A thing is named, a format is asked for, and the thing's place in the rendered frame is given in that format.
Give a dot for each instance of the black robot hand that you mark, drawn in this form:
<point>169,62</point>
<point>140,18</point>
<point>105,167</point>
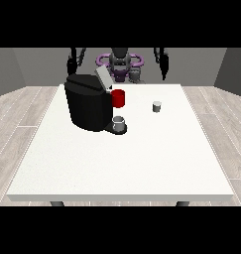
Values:
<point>71,67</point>
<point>164,68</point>

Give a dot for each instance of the pale grey machine lid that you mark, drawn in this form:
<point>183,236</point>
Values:
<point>104,76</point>

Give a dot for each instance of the small grey coffee pod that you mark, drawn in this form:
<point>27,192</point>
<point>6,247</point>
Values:
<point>157,107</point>

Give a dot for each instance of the black coffee machine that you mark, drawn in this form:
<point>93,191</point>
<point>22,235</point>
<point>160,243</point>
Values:
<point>87,105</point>

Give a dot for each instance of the red pod holder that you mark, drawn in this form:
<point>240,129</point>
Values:
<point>118,98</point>

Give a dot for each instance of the grey robot trunk purple rings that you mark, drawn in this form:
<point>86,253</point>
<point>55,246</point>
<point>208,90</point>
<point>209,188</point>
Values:
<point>119,66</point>

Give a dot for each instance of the small grey cup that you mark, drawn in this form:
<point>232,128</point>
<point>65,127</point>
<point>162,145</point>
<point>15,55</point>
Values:
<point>119,124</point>

